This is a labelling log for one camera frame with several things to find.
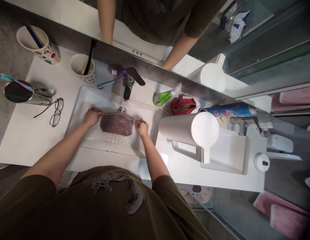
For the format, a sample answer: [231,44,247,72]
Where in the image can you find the person's left hand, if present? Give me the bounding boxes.
[82,107,104,127]

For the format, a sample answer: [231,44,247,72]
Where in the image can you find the person's right hand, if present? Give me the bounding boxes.
[135,119,149,137]

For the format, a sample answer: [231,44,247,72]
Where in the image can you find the brown mesh basket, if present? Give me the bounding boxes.
[100,112,134,137]

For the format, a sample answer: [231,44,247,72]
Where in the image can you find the white sink basin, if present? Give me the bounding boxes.
[65,85,163,158]

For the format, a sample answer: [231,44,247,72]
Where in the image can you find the purple grey razor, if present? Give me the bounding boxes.
[96,69,127,89]

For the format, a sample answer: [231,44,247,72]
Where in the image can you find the green soap bottle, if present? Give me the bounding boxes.
[153,83,182,107]

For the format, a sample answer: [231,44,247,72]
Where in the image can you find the chrome sink faucet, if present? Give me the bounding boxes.
[123,67,146,102]

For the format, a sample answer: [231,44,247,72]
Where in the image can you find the black eyeglasses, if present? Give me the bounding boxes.
[33,98,64,128]

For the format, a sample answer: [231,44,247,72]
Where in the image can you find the small spotted white cup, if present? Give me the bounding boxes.
[69,53,96,84]

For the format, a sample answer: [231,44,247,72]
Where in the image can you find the red pouch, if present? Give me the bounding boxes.
[171,96,201,116]

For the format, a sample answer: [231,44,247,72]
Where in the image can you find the white plastic pitcher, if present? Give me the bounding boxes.
[158,111,220,164]

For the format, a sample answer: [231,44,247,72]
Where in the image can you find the black toothbrush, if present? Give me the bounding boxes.
[83,39,98,75]

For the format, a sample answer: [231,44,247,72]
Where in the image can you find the stainless steel mug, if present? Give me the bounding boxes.
[4,80,56,106]

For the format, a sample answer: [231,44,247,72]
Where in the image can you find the teal pink toothbrush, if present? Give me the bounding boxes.
[0,73,33,90]

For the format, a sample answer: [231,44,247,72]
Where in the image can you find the person's body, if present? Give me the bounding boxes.
[0,165,213,240]

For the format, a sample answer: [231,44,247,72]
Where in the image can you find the large spotted white cup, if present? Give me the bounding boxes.
[16,25,61,65]

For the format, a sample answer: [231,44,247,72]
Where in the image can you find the cartoon face floor mat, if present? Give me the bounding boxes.
[177,184,213,207]

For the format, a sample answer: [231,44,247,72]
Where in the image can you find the white rectangular tray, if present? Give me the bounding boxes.
[200,127,249,175]

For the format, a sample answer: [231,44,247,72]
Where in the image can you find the blue white spray can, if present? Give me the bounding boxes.
[200,102,260,123]

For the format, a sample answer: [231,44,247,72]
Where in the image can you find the blue toothbrush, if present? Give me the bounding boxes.
[22,20,43,49]

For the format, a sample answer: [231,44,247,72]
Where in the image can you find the white round lid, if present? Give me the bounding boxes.
[253,153,270,172]

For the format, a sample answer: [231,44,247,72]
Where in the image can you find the pink floor mat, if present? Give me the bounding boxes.
[253,192,310,239]

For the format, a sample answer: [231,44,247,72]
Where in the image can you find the wall mirror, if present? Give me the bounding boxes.
[2,0,310,99]

